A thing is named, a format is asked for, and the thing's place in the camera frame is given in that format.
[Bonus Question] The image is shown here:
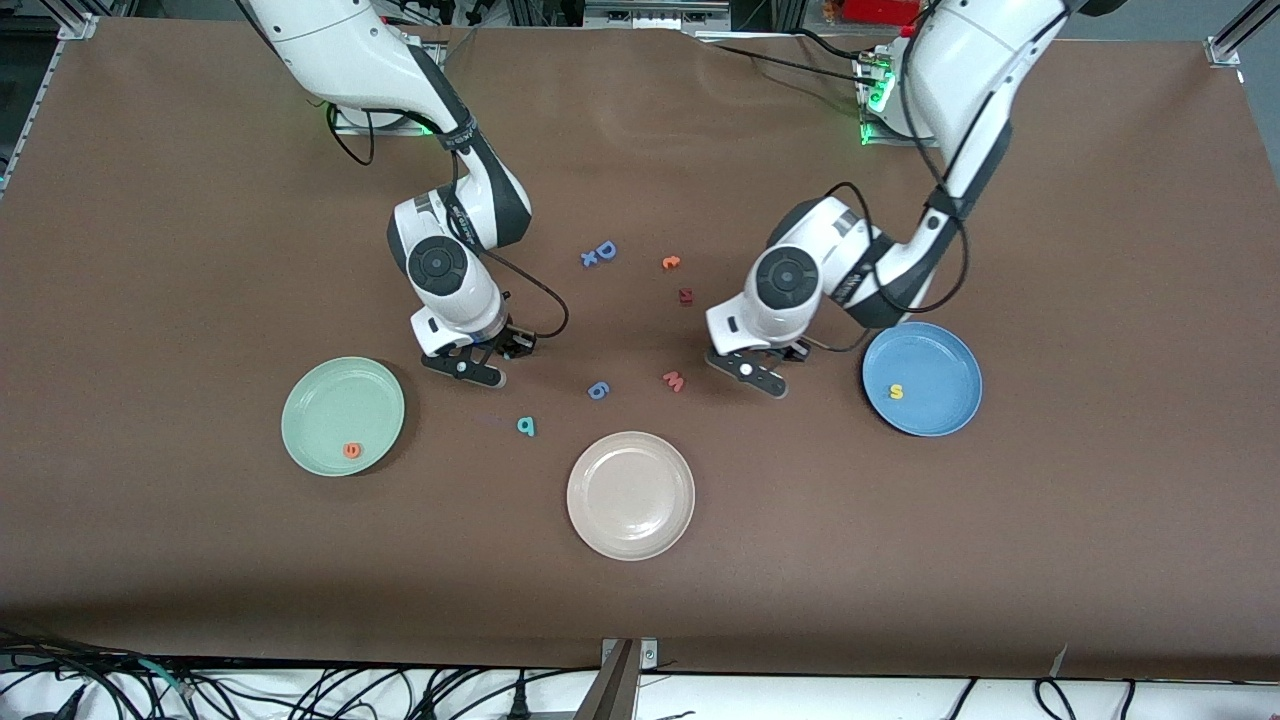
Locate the blue plate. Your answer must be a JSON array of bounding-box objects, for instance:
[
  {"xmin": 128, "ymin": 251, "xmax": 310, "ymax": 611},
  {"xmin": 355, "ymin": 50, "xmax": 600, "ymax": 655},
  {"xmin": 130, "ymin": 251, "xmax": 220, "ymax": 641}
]
[{"xmin": 862, "ymin": 321, "xmax": 984, "ymax": 438}]

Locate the beige plate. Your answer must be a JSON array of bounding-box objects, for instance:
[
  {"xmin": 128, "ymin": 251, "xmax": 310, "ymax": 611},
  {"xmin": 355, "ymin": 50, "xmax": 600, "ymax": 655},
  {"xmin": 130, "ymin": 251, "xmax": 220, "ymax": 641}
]
[{"xmin": 566, "ymin": 431, "xmax": 697, "ymax": 562}]

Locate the pale green plate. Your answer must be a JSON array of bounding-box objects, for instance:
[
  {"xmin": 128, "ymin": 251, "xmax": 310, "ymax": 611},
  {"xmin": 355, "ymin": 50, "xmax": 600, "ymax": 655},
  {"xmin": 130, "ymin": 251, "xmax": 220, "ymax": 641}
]
[{"xmin": 281, "ymin": 356, "xmax": 406, "ymax": 478}]

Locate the brown table cover sheet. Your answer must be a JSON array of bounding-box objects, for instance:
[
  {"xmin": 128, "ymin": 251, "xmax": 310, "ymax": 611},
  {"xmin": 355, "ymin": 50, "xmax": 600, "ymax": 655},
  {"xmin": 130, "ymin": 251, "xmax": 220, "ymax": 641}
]
[{"xmin": 0, "ymin": 18, "xmax": 1280, "ymax": 683}]

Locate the red box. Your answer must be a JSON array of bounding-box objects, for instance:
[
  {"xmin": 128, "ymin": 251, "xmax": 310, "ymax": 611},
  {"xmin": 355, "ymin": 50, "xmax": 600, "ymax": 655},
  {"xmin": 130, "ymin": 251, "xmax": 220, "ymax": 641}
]
[{"xmin": 840, "ymin": 0, "xmax": 926, "ymax": 26}]

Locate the grey power strip box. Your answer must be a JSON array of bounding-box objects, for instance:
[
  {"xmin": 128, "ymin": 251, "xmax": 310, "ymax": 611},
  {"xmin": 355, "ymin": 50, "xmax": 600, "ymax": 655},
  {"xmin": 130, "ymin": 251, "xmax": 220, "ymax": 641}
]
[{"xmin": 585, "ymin": 0, "xmax": 731, "ymax": 31}]

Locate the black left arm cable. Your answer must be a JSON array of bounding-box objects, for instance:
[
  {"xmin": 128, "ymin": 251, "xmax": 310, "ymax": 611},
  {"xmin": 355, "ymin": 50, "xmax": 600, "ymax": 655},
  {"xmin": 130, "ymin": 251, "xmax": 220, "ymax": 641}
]
[{"xmin": 820, "ymin": 0, "xmax": 969, "ymax": 353}]

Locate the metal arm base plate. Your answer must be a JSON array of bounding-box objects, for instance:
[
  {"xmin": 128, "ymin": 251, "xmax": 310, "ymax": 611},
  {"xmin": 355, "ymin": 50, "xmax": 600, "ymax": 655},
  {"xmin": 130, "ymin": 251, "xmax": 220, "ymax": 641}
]
[
  {"xmin": 855, "ymin": 55, "xmax": 941, "ymax": 149},
  {"xmin": 330, "ymin": 100, "xmax": 442, "ymax": 136}
]

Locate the black table cable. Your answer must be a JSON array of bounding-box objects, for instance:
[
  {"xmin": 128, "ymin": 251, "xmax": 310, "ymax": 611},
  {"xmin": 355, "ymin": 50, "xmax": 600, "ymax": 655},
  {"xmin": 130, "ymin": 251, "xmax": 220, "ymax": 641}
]
[
  {"xmin": 695, "ymin": 38, "xmax": 881, "ymax": 89},
  {"xmin": 788, "ymin": 27, "xmax": 879, "ymax": 63}
]

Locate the metal table bracket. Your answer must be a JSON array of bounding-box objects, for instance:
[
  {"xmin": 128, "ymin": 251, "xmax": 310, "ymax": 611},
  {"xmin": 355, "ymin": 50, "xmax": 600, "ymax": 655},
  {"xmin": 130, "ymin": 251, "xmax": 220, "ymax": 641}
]
[{"xmin": 575, "ymin": 637, "xmax": 659, "ymax": 720}]

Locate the teal floor cable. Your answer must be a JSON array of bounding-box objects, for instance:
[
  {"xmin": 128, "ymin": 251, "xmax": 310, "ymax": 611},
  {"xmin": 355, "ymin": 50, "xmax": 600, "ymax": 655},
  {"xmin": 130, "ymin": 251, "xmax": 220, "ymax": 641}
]
[{"xmin": 135, "ymin": 655, "xmax": 196, "ymax": 701}]

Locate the aluminium frame profile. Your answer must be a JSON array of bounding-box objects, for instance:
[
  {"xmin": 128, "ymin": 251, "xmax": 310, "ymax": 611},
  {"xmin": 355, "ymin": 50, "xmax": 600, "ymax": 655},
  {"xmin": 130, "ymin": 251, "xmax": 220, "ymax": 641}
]
[
  {"xmin": 0, "ymin": 12, "xmax": 99, "ymax": 196},
  {"xmin": 1205, "ymin": 0, "xmax": 1280, "ymax": 69}
]

